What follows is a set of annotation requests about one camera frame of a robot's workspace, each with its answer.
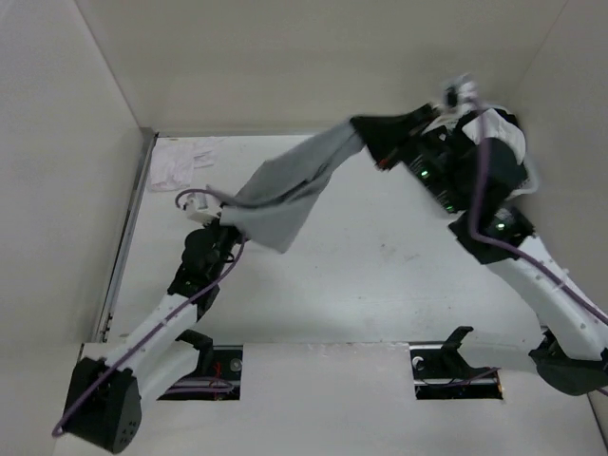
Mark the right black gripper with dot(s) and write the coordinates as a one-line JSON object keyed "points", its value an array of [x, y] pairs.
{"points": [[387, 138]]}

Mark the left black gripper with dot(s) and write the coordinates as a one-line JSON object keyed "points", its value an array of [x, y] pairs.
{"points": [[237, 232]]}

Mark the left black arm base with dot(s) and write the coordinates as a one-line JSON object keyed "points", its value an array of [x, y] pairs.
{"points": [[217, 375]]}

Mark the black tank top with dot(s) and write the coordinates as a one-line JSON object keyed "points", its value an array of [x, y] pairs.
{"points": [[502, 164]]}

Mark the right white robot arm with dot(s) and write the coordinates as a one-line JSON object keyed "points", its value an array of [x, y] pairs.
{"points": [[472, 161]]}

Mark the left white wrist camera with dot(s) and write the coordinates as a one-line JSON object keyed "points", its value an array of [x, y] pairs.
{"points": [[198, 209]]}

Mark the white tank top in basket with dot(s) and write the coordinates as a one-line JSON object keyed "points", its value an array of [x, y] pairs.
{"points": [[492, 125]]}

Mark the white plastic basket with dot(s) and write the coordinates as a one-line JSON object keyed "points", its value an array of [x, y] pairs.
{"points": [[531, 181]]}

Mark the grey tank top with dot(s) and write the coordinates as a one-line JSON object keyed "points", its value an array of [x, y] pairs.
{"points": [[273, 205]]}

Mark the folded white tank top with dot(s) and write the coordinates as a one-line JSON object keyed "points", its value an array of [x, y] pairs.
{"points": [[174, 160]]}

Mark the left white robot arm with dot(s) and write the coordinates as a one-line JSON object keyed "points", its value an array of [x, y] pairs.
{"points": [[106, 396]]}

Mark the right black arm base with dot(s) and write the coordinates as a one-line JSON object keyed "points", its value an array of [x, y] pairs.
{"points": [[441, 373]]}

